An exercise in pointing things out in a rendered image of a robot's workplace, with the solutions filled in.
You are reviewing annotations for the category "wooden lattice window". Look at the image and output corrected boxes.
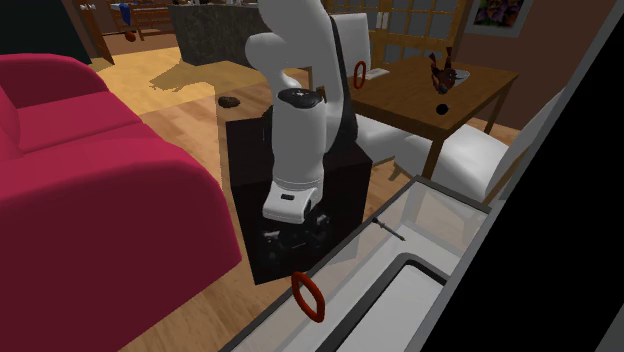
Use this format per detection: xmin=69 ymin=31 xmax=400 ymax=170
xmin=321 ymin=0 xmax=475 ymax=68

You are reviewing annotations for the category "thin dark pen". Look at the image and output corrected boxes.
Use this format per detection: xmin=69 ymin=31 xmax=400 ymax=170
xmin=372 ymin=217 xmax=407 ymax=243

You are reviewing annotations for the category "red sofa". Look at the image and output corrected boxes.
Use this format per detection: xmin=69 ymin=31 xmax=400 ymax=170
xmin=0 ymin=52 xmax=244 ymax=352

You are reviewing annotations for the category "dark stone kitchen counter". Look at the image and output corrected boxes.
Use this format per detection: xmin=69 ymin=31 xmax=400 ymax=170
xmin=168 ymin=2 xmax=314 ymax=70

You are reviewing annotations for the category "wooden dining table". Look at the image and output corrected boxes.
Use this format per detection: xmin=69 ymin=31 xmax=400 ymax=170
xmin=346 ymin=54 xmax=521 ymax=183

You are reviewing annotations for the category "black robot stand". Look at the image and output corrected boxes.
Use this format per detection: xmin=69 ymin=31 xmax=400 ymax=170
xmin=225 ymin=108 xmax=375 ymax=287

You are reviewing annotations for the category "black television with grey frame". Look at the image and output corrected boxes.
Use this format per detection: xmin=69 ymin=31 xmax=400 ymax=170
xmin=416 ymin=0 xmax=624 ymax=352

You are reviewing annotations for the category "grey plate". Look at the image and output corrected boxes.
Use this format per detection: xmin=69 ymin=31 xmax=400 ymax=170
xmin=447 ymin=67 xmax=472 ymax=90

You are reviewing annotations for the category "red ring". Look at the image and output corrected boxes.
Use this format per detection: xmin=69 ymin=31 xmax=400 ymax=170
xmin=290 ymin=270 xmax=327 ymax=324
xmin=352 ymin=60 xmax=368 ymax=91

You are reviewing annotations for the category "white flat remote control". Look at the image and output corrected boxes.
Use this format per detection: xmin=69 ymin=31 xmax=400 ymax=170
xmin=362 ymin=67 xmax=392 ymax=82

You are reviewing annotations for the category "wooden shelf unit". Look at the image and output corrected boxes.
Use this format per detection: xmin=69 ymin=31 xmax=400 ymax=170
xmin=108 ymin=0 xmax=176 ymax=43

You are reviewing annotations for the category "framed flower wall picture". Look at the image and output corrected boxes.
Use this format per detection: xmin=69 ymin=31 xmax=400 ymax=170
xmin=462 ymin=0 xmax=535 ymax=40

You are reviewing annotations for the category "white dining chair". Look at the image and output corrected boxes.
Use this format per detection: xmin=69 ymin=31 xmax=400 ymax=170
xmin=354 ymin=113 xmax=426 ymax=181
xmin=403 ymin=87 xmax=570 ymax=206
xmin=329 ymin=11 xmax=373 ymax=75

